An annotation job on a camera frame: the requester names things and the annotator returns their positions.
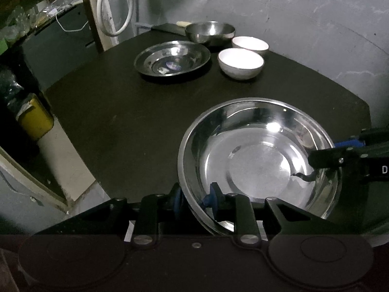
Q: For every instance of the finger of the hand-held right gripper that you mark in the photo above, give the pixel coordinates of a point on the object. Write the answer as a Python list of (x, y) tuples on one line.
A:
[(349, 144), (328, 158)]

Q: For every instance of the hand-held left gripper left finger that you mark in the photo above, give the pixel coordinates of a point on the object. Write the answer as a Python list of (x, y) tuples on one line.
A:
[(177, 199)]

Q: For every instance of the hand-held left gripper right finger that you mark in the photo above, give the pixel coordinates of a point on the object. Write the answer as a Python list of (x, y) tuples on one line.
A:
[(212, 199)]

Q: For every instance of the large steel basin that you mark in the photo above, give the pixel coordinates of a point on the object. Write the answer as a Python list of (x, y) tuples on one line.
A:
[(258, 158)]

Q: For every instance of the white ceramic bowl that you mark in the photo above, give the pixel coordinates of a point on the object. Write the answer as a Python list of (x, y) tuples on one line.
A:
[(240, 62), (250, 43)]

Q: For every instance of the small steel plate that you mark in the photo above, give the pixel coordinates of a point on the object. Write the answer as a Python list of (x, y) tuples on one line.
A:
[(171, 57)]

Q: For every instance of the steel bowl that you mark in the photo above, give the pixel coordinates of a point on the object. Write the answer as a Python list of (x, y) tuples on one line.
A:
[(209, 32)]

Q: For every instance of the yellow box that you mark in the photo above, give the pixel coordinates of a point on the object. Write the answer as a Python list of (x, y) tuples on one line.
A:
[(35, 118)]

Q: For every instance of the black cabinet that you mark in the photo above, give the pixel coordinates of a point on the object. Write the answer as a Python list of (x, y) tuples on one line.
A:
[(60, 48)]

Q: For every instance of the dark plastic bag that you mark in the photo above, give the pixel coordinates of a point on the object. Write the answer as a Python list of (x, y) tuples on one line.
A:
[(9, 86)]

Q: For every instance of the cluttered shelf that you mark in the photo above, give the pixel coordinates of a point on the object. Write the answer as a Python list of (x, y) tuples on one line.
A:
[(18, 15)]

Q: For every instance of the white wooden frame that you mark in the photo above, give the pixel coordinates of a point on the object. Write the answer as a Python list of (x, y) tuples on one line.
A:
[(60, 170)]

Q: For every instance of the wooden post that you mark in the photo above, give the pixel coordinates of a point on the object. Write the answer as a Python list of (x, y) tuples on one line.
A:
[(92, 12)]

